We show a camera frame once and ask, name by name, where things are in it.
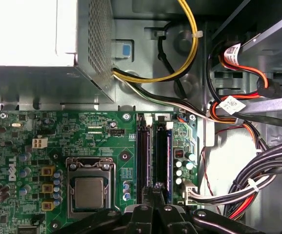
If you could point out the RAM slot white clips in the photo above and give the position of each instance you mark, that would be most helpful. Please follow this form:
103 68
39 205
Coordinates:
169 125
149 121

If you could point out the silver CPU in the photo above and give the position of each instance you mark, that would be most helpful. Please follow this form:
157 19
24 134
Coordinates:
89 192

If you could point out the grey power supply unit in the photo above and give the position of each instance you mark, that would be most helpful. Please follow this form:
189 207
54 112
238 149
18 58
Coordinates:
33 83

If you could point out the RAM slot black clips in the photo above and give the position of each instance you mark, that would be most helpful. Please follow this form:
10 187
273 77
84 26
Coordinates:
161 156
141 156

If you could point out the metal locking lever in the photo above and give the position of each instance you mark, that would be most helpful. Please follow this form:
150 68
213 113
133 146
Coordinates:
114 185

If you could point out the white four-pin power connector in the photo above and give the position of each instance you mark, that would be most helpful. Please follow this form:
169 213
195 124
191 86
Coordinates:
39 143

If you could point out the yellow square inductor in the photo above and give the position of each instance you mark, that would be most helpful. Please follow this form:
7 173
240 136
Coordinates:
47 206
47 188
47 171

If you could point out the metal drive cage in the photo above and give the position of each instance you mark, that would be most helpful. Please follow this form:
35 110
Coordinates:
277 29

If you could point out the green motherboard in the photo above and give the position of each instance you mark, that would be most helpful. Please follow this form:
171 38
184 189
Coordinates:
82 136

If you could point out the metal tab blue sticker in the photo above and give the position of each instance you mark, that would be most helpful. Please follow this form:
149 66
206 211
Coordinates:
126 50

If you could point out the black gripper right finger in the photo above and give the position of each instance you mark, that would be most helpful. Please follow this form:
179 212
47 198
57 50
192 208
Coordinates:
172 219

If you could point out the black CPU socket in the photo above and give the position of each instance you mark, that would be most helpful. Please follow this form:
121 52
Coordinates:
89 163

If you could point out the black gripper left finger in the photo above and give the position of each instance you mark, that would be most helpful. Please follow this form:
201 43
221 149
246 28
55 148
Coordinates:
138 219

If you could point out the white board connector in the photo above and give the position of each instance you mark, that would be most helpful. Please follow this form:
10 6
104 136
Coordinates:
189 192

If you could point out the black open PC case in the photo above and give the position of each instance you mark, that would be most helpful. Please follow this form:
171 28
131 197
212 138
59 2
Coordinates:
141 48

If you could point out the metal socket cover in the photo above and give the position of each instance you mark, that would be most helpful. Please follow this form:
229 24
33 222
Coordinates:
71 192

